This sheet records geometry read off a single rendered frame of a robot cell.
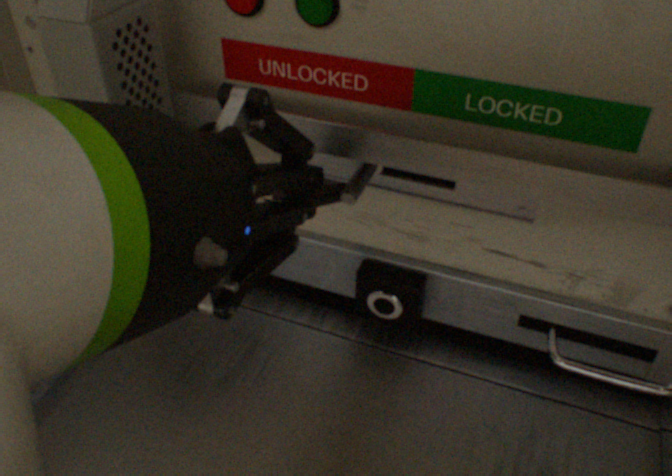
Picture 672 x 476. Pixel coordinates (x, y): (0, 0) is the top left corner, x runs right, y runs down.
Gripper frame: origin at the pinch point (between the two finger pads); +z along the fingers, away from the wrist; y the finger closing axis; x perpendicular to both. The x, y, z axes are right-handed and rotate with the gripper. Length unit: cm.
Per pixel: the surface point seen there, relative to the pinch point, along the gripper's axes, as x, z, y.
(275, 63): -6.0, 3.2, -8.8
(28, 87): -28.1, 0.8, -3.2
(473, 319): 12.8, 12.6, 9.7
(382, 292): 4.9, 8.9, 8.5
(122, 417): -12.3, -1.6, 21.9
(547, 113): 14.9, 3.3, -8.5
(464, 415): 14.1, 7.7, 16.6
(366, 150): 3.1, 1.6, -3.6
